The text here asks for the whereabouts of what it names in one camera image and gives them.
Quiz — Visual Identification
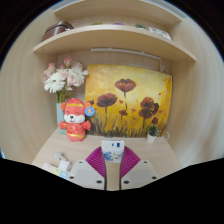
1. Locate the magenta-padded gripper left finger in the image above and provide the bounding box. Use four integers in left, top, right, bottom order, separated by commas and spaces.
66, 145, 107, 191

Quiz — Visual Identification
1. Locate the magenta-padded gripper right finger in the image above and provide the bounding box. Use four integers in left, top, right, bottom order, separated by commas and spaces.
119, 145, 160, 191

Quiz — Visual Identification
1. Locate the white charger with cartoon sticker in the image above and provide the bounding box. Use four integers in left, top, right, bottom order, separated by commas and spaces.
100, 139, 125, 164

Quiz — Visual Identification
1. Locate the small potted plant white pot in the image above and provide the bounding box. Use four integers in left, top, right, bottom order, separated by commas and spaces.
146, 123, 160, 145

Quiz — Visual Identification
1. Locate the red plush mouse toy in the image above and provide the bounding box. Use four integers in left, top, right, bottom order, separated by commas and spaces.
58, 98, 96, 142

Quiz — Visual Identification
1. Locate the light blue vase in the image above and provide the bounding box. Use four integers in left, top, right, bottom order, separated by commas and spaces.
55, 101, 68, 135

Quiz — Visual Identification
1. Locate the yellow poppy flower painting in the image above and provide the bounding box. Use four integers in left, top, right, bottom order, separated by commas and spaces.
84, 63, 174, 139

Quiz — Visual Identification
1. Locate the pink and white flower bouquet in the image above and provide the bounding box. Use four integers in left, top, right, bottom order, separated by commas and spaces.
43, 56, 90, 103

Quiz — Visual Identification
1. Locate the white light bar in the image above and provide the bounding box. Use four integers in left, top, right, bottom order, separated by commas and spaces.
90, 47, 163, 62

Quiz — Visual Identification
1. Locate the wooden shelf unit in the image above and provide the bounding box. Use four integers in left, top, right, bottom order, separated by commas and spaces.
33, 0, 198, 63

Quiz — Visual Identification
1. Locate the white plug with cable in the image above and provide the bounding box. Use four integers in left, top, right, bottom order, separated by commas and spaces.
53, 151, 72, 172

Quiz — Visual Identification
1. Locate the white cable loop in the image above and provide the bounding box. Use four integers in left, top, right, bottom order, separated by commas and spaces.
161, 130, 171, 141

